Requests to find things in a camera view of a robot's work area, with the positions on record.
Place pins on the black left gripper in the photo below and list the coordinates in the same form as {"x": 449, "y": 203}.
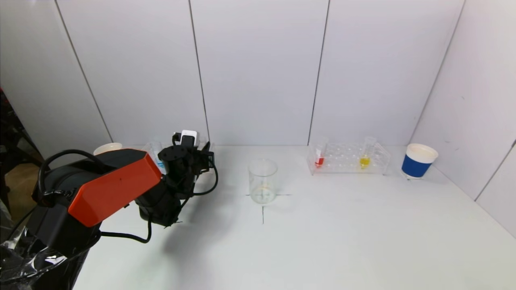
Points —
{"x": 196, "y": 168}

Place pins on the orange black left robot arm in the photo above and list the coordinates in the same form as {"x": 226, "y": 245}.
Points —
{"x": 113, "y": 185}

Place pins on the test tube with blue pigment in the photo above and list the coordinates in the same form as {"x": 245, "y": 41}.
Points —
{"x": 160, "y": 163}

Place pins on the clear acrylic test tube rack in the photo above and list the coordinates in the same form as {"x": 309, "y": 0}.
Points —
{"x": 342, "y": 159}
{"x": 150, "y": 148}

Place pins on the clear glass beaker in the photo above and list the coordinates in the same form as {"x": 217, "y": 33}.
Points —
{"x": 262, "y": 181}

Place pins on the test tube with red pigment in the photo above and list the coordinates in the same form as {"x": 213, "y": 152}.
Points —
{"x": 319, "y": 162}

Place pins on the test tube with yellow pigment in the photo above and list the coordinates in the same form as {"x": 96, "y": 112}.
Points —
{"x": 364, "y": 162}

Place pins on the white paper cup blue sleeve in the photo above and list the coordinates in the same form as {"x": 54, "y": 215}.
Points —
{"x": 416, "y": 166}
{"x": 107, "y": 147}

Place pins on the clear plastic wrap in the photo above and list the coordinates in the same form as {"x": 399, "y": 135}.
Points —
{"x": 24, "y": 262}

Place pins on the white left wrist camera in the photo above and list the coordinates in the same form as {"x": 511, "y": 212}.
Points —
{"x": 190, "y": 136}

